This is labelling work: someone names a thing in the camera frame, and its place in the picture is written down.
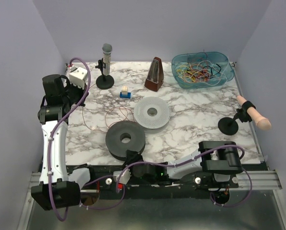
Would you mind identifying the black cable spool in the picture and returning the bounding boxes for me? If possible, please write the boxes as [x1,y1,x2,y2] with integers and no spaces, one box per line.
[105,121,145,161]

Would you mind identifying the red wire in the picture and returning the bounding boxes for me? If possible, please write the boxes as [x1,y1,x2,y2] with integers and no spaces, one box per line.
[81,83,131,134]

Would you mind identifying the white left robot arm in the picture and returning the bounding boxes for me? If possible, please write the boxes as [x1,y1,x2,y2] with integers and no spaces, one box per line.
[31,74,92,211]

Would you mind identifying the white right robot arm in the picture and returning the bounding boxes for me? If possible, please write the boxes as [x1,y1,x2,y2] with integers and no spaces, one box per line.
[116,141,245,184]

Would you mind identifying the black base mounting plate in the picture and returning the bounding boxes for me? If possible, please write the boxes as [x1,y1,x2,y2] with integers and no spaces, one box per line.
[67,164,239,200]

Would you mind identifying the silver glitter microphone on stand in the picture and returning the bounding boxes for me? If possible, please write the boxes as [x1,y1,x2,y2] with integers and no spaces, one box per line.
[96,43,114,90]

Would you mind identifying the blue and white toy bricks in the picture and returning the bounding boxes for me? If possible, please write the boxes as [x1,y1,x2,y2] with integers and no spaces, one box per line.
[119,86,131,99]

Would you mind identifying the brown wooden metronome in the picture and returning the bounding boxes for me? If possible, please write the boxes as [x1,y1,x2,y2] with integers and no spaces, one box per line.
[144,57,164,92]

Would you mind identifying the teal plastic bin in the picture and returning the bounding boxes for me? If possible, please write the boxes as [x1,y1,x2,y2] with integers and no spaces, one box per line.
[171,52,235,90]

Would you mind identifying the pink microphone on stand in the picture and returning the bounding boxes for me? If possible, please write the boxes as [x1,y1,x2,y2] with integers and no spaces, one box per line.
[218,95,272,136]

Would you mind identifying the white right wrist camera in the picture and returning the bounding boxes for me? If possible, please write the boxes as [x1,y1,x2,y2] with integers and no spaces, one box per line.
[113,169,131,184]

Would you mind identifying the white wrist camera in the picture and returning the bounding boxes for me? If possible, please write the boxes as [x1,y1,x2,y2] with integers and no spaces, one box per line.
[69,66,87,89]
[113,169,131,184]

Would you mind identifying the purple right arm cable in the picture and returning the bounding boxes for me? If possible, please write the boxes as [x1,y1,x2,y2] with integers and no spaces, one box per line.
[114,146,254,208]

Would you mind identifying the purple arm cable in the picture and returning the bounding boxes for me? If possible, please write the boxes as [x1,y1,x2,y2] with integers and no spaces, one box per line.
[114,146,254,208]
[48,57,126,221]

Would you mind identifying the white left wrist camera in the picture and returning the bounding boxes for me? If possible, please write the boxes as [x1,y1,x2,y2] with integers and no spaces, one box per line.
[69,66,87,89]

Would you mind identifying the white perforated cable spool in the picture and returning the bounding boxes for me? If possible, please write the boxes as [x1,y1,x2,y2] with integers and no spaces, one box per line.
[133,97,171,134]

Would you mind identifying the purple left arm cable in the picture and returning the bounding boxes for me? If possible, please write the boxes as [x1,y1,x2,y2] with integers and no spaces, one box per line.
[48,57,126,221]

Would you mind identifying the yellow wire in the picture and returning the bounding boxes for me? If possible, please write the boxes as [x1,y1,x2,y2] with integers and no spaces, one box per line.
[176,69,203,83]

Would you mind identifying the black ribbon cable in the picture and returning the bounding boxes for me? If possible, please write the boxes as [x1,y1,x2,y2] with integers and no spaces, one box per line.
[186,63,222,80]

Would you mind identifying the aluminium rail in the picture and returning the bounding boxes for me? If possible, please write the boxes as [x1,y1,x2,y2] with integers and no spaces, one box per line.
[28,171,282,193]

